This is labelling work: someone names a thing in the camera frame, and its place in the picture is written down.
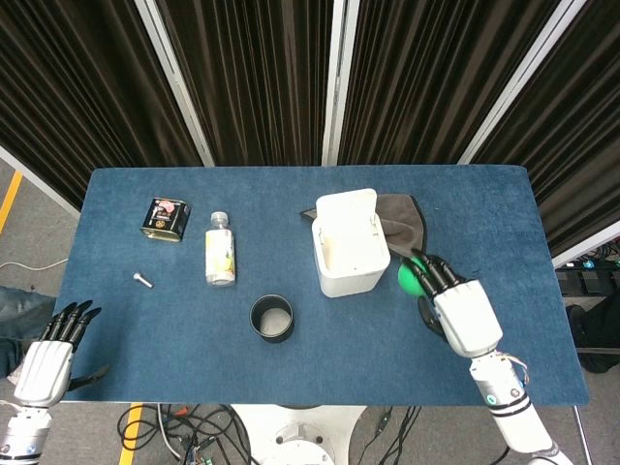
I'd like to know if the clear plastic drink bottle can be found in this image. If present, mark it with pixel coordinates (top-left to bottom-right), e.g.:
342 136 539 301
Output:
203 211 237 287

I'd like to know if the black floor cable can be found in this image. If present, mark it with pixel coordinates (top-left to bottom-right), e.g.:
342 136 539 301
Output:
371 405 423 465
118 405 164 450

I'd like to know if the black mesh pen holder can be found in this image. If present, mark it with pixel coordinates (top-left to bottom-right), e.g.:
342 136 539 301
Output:
249 294 295 344

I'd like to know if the thin white floor cable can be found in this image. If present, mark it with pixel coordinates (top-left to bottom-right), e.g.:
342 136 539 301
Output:
0 258 69 273

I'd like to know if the black power strip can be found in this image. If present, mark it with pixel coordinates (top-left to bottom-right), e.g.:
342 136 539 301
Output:
554 259 620 296

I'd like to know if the black rectangular food tin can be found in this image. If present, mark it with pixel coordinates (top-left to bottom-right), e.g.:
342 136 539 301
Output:
139 196 193 242

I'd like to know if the grey and green cloth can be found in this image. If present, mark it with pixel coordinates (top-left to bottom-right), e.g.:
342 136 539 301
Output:
299 193 430 261

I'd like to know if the white partition base rail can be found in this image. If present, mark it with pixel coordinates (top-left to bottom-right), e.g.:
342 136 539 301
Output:
551 227 620 268
0 144 81 219

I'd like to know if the person's blue jeans leg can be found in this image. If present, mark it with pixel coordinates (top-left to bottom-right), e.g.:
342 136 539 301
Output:
0 285 57 379

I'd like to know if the blue fabric table cover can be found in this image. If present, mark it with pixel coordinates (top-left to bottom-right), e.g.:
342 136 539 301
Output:
56 165 591 408

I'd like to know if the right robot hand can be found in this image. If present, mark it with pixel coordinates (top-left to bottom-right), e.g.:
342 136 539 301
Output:
410 249 504 359

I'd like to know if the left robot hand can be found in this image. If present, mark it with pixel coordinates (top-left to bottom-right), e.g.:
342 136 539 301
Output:
13 299 111 408

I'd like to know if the white partition frame post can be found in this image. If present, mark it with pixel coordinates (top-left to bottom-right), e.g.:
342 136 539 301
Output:
321 0 362 167
134 0 215 168
457 0 580 166

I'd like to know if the green textured ball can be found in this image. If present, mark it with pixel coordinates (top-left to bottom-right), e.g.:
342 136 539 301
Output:
397 259 430 296

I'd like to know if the white plastic bin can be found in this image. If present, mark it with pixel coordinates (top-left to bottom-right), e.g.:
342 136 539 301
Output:
311 187 391 299

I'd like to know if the grey floor cable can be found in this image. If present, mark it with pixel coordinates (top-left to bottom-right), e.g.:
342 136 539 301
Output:
155 404 188 461

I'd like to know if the black pleated curtain panel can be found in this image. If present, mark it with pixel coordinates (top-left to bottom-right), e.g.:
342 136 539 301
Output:
0 0 204 209
154 0 338 169
472 0 620 258
338 0 566 166

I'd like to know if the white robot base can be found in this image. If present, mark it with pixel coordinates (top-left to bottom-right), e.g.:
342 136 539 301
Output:
230 404 369 465

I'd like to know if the black bag on floor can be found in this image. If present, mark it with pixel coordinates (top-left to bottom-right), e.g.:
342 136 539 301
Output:
565 293 620 373

